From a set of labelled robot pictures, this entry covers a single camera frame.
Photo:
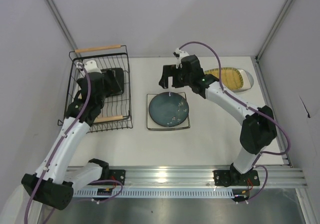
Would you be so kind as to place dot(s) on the white square plate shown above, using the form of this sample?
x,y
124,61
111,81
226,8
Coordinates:
x,y
150,128
187,124

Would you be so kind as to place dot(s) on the black wire dish rack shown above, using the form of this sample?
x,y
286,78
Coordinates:
x,y
113,106

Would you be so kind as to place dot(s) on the white slotted cable duct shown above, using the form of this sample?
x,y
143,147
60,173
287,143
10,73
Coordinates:
x,y
208,193

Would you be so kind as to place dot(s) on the woven fan-shaped plate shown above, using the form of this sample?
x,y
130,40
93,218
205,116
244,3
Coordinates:
x,y
230,77

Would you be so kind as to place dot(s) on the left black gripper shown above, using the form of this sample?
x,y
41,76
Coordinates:
x,y
110,79

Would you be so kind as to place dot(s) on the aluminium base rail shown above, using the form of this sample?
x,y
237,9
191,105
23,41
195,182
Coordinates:
x,y
203,176

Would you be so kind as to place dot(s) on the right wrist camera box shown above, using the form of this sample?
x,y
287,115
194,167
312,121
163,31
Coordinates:
x,y
179,55

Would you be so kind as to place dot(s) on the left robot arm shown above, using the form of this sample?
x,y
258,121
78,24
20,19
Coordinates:
x,y
50,185

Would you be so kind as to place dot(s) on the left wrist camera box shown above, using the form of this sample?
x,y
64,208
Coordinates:
x,y
88,66

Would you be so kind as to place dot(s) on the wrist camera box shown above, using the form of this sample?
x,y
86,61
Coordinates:
x,y
179,55
88,66

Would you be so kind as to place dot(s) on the dark blue round plate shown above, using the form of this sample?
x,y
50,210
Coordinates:
x,y
169,109

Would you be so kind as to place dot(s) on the black square dish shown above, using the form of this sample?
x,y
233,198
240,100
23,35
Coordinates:
x,y
117,80

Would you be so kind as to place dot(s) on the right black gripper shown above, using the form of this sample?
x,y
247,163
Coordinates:
x,y
173,77

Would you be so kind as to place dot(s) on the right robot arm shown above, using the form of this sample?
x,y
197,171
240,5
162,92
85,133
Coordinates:
x,y
257,124

